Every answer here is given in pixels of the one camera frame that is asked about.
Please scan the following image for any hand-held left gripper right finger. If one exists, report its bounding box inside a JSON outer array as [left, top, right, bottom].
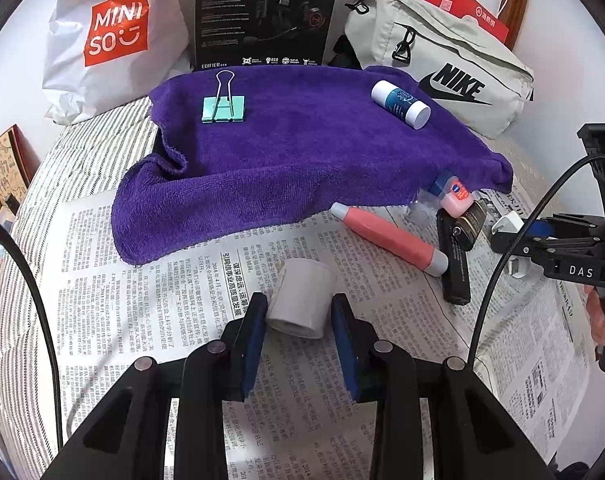
[[330, 294, 558, 480]]

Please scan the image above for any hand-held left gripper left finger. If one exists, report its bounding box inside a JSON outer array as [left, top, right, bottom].
[[42, 292, 270, 480]]

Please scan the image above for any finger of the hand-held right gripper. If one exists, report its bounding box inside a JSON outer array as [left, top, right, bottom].
[[525, 214, 605, 241], [490, 234, 601, 273]]

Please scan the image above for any white charger plug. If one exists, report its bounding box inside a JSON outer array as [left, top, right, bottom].
[[491, 212, 526, 248]]

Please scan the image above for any black and gold tube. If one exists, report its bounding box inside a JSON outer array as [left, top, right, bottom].
[[453, 202, 488, 251]]

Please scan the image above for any small white cup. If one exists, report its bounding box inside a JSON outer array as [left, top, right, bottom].
[[265, 259, 337, 339]]

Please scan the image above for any pink tube with grey cap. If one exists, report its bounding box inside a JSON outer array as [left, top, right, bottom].
[[330, 202, 448, 278]]

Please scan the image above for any person's right hand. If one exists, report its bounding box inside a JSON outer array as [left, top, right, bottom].
[[585, 285, 605, 346]]

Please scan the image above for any long black bar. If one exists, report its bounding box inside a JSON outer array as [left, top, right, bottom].
[[436, 208, 472, 306]]

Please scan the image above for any small pink jar blue lid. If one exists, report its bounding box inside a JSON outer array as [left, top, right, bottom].
[[429, 172, 474, 217]]

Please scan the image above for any newspaper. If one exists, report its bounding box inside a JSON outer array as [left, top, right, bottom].
[[42, 145, 603, 480]]

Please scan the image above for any white and blue tube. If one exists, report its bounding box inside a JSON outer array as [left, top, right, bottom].
[[371, 80, 432, 130]]

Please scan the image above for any purple towel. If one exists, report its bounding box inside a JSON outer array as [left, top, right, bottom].
[[111, 65, 514, 267]]

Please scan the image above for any teal binder clip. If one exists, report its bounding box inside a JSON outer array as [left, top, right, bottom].
[[201, 71, 246, 124]]

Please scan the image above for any red paper bag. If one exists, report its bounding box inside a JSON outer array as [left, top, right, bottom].
[[423, 0, 511, 45]]

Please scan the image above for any striped bed sheet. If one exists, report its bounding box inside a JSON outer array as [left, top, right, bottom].
[[0, 96, 168, 480]]

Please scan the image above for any grey waist bag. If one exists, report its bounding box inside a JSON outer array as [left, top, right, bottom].
[[343, 0, 536, 141]]

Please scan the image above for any white plastic shopping bag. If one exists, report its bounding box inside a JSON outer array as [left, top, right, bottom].
[[42, 0, 190, 126]]

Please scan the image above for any brown cardboard box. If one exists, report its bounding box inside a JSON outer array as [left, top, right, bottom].
[[0, 124, 33, 211]]

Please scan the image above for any black headphone box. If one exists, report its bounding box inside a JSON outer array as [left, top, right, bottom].
[[190, 0, 346, 73]]

